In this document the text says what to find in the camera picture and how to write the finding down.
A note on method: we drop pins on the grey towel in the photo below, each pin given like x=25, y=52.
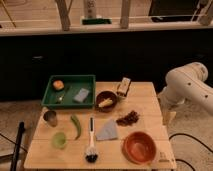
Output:
x=108, y=131

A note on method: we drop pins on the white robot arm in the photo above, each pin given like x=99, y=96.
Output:
x=185, y=82

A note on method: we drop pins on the metal cup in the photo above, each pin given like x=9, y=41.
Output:
x=50, y=117

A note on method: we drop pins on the green plastic cup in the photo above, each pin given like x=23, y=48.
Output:
x=59, y=140

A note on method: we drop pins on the dark brown bowl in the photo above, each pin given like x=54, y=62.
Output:
x=104, y=95

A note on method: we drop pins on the yellow corn piece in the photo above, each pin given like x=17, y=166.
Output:
x=105, y=102

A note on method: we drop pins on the toy bus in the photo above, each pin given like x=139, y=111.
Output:
x=123, y=87

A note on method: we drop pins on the grey sponge block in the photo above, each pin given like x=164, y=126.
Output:
x=81, y=95

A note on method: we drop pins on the green plastic tray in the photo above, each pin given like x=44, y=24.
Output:
x=75, y=82

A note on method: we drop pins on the brown dried clump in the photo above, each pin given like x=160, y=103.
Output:
x=128, y=119

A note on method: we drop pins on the orange fruit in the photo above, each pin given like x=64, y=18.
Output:
x=58, y=85

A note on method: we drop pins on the green base stand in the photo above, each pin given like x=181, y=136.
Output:
x=96, y=21

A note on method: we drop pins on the black pole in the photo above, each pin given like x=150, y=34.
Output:
x=15, y=155

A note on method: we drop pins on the dish brush white handle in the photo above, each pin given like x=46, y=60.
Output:
x=91, y=154

